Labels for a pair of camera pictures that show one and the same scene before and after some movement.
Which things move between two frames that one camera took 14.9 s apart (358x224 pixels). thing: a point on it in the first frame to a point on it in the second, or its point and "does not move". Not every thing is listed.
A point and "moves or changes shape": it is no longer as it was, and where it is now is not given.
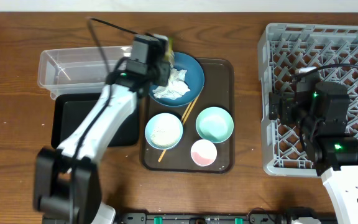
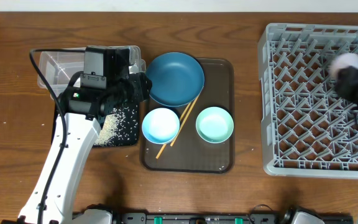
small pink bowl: x=204 y=152 to x=345 y=60
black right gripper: x=286 y=101 to x=345 y=79
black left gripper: x=161 y=70 to x=135 y=85
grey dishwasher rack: x=341 y=53 does not move
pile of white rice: x=164 y=133 to x=120 y=126
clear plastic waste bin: x=78 y=69 does not move
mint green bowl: x=214 y=124 does not move
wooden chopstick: x=186 y=111 to x=184 y=122
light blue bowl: x=163 y=130 moves or changes shape
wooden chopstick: x=183 y=124 to x=166 y=144
